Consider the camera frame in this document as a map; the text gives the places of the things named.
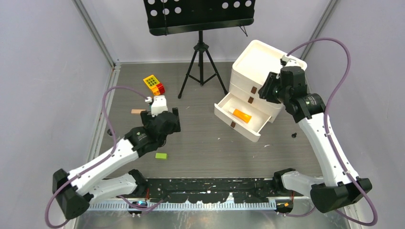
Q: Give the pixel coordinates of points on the orange white tube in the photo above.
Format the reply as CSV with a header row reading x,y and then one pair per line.
x,y
239,114

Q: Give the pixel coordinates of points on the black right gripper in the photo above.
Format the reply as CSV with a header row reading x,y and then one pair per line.
x,y
265,91

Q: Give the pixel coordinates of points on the green rectangular block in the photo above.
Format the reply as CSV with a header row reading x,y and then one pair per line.
x,y
162,156

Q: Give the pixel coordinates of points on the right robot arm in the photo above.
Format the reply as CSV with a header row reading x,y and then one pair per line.
x,y
339,185

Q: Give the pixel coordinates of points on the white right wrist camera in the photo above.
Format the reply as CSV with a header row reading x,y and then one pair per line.
x,y
287,61

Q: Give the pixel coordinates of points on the white drawer organizer box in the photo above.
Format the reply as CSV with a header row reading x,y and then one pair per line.
x,y
249,73

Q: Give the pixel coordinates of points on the white bottom drawer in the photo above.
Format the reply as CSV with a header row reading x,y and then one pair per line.
x,y
251,130

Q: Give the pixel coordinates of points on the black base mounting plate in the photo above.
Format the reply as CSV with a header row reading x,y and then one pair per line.
x,y
210,190

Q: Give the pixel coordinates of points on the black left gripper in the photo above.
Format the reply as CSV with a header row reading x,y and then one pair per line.
x,y
176,128

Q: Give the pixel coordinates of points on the black music stand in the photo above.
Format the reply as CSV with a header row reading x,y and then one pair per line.
x,y
167,17

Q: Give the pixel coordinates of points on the beige rectangular block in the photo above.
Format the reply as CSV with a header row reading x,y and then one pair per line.
x,y
137,111

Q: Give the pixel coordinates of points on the yellow green toy block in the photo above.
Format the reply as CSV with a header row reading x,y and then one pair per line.
x,y
151,81

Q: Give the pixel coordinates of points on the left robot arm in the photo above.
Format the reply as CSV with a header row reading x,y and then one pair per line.
x,y
86,185

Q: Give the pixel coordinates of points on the red orange toy block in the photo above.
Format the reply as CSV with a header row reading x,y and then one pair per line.
x,y
158,89

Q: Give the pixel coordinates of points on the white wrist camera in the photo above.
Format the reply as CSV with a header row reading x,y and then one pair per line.
x,y
287,61
158,104

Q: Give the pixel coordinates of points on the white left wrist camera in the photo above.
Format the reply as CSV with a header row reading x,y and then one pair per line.
x,y
158,104

